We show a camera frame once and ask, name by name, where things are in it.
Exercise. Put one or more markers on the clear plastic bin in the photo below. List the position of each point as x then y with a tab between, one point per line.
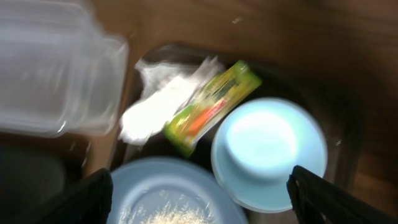
60	72

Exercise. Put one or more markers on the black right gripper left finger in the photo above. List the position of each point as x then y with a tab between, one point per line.
87	202

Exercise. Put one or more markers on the black plastic bin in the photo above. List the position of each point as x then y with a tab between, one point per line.
34	169

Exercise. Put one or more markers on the light blue small bowl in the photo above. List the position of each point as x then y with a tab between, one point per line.
256	148

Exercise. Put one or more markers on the dark brown serving tray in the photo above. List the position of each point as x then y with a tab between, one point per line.
335	111

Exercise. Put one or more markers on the pile of white rice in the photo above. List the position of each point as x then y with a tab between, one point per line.
167	207

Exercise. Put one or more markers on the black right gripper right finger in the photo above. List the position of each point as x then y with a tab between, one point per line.
315	201

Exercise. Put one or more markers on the crumpled white tissue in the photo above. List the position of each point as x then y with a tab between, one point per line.
167	87

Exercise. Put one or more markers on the large dark blue bowl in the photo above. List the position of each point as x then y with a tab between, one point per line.
132	180

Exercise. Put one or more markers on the green yellow snack wrapper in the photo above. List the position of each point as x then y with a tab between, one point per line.
209	105

